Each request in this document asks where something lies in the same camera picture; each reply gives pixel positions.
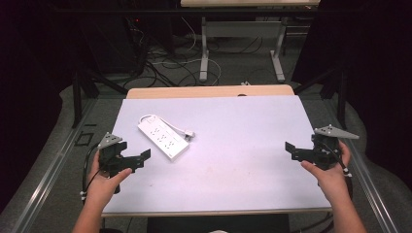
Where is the person's right hand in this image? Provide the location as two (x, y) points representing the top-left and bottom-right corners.
(300, 140), (353, 208)

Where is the black metal stand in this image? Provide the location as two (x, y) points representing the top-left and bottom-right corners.
(292, 66), (350, 121)
(71, 67), (128, 129)

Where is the white metal desk frame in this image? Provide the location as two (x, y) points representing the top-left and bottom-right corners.
(198, 15), (289, 83)

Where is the aluminium rail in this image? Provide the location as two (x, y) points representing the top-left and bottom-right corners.
(11, 97), (99, 233)
(324, 96), (400, 233)

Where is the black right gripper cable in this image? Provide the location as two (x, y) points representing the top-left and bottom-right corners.
(319, 141), (355, 199)

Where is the white power strip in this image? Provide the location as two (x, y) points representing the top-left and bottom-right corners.
(137, 116), (190, 162)

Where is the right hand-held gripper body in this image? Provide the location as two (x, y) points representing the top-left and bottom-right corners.
(300, 124), (361, 172)

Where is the light wooden desk top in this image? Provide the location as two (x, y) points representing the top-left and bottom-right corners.
(180, 0), (322, 9)

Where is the person's left hand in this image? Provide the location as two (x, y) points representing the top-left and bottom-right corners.
(85, 150), (133, 208)

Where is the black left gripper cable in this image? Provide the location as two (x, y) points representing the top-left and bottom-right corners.
(80, 143), (102, 205)

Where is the white power strip cable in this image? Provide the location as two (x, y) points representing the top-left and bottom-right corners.
(138, 114), (189, 136)

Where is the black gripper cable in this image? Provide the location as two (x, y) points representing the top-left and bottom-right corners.
(319, 141), (355, 199)
(80, 143), (102, 205)

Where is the tangle of floor cables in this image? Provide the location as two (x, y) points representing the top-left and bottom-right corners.
(122, 16), (270, 89)

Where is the white table mat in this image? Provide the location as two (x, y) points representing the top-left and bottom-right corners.
(102, 94), (332, 216)

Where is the black computer tower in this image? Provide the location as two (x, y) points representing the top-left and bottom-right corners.
(79, 13), (145, 76)

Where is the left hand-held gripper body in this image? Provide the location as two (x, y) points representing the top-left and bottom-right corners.
(97, 131), (141, 195)

